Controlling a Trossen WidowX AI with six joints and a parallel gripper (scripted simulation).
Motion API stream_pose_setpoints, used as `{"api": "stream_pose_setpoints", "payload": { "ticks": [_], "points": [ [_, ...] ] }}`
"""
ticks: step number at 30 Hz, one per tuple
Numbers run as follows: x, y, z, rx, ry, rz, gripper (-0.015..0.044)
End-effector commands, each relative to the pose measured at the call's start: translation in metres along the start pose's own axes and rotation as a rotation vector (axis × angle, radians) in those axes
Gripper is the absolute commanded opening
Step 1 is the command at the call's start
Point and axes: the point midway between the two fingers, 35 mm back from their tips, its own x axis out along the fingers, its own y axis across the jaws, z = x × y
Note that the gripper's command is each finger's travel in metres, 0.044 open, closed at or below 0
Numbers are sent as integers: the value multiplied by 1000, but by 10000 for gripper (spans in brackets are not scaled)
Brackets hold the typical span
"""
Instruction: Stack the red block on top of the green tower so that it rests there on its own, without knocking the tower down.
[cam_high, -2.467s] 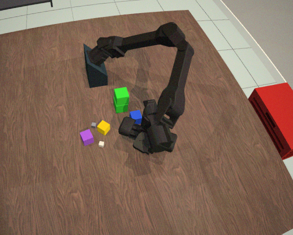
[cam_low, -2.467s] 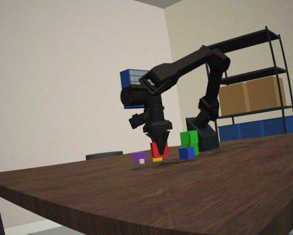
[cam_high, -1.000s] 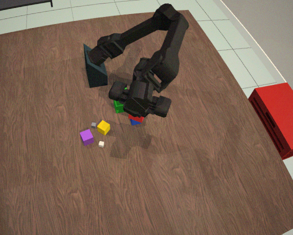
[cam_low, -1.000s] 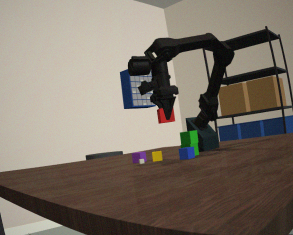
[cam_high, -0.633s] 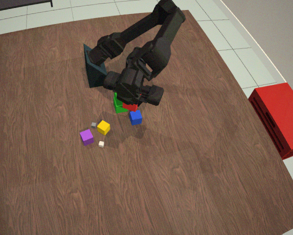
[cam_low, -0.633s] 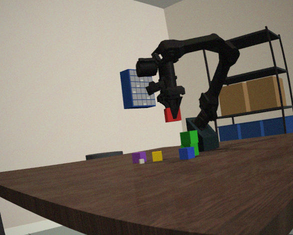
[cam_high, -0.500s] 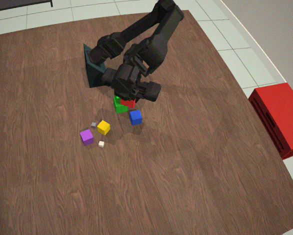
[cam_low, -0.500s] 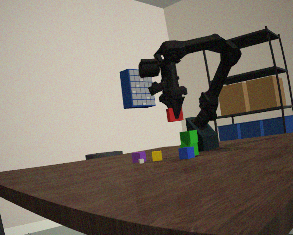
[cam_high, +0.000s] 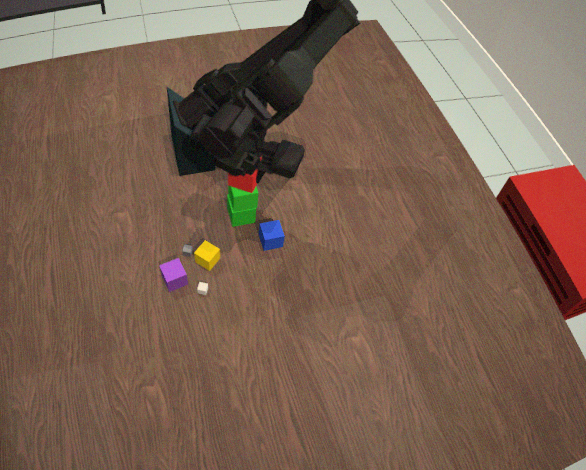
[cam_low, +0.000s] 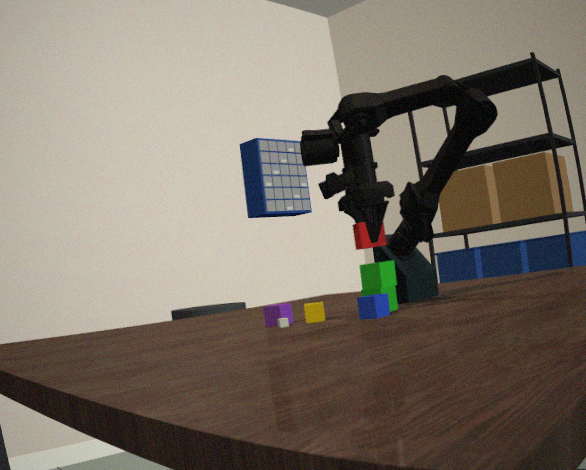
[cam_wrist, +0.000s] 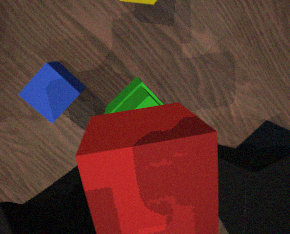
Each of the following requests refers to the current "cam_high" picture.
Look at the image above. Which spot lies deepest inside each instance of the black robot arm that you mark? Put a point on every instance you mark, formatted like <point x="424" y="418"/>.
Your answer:
<point x="236" y="96"/>

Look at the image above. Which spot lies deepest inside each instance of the green block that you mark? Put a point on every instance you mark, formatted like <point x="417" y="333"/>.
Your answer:
<point x="240" y="217"/>
<point x="242" y="200"/>

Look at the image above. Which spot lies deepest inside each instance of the blue block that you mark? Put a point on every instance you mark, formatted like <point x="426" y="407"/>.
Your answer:
<point x="271" y="235"/>

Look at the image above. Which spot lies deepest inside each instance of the yellow block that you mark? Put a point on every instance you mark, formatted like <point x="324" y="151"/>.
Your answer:
<point x="207" y="255"/>

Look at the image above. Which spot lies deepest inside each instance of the red block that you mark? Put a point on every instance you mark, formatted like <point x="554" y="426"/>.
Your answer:
<point x="246" y="182"/>

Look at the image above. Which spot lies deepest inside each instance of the purple cube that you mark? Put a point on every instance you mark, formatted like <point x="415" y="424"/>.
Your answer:
<point x="173" y="274"/>

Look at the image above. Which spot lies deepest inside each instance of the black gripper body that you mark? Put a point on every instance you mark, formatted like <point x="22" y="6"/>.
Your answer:
<point x="284" y="158"/>

